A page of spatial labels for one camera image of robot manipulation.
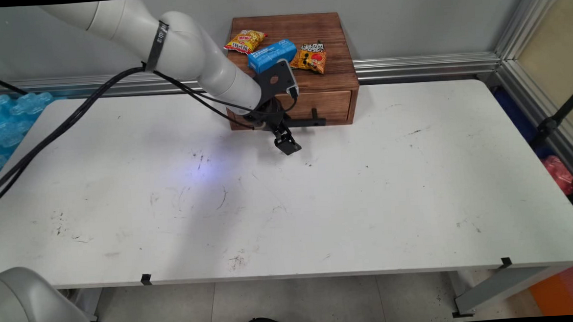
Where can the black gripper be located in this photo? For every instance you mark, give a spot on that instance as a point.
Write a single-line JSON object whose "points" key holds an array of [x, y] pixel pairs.
{"points": [[267, 115]]}

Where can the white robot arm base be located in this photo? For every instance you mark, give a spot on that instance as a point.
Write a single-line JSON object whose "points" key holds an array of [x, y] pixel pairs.
{"points": [[29, 309]]}

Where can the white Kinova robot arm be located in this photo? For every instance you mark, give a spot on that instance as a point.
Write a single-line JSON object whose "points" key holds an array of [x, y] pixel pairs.
{"points": [[182, 44]]}

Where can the brown wooden drawer cabinet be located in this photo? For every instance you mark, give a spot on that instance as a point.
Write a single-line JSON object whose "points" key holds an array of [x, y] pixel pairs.
{"points": [[331, 75]]}

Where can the orange snack packet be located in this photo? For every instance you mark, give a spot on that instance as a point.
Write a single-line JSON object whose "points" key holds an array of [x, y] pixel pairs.
{"points": [[309, 57]]}

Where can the blue tissue pack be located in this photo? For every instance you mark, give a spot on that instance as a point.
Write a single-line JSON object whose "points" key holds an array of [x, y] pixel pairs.
{"points": [[271, 55]]}

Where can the yellow snack packet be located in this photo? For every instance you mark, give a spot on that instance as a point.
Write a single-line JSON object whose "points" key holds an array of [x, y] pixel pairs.
{"points": [[246, 40]]}

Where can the black tape piece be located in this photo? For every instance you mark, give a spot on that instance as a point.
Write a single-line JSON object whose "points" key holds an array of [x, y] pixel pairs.
{"points": [[505, 263], [146, 279]]}

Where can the grey table leg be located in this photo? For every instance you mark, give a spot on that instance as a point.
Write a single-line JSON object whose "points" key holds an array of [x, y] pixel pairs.
{"points": [[499, 287]]}

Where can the black stand pole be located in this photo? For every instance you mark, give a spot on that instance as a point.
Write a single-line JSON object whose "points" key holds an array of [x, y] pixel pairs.
{"points": [[556, 117]]}

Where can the red plastic bag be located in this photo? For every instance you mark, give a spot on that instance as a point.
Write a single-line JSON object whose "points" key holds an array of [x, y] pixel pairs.
{"points": [[559, 173]]}

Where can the blue bubble wrap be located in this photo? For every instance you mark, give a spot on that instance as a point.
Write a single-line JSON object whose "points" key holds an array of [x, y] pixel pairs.
{"points": [[7, 126]]}

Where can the orange box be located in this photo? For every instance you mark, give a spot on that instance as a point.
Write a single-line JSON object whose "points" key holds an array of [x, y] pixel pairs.
{"points": [[565, 291]]}

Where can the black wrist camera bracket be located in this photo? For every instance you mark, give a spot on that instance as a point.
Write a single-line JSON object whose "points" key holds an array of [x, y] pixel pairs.
{"points": [[277, 80]]}

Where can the aluminium rail along wall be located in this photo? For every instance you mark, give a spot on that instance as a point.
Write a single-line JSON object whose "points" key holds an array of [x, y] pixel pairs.
{"points": [[409, 67]]}

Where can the blue object under frame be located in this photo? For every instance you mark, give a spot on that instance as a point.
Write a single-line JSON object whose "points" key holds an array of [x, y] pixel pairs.
{"points": [[522, 121]]}

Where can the aluminium corner frame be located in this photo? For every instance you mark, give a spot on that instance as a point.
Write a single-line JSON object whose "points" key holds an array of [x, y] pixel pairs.
{"points": [[531, 64]]}

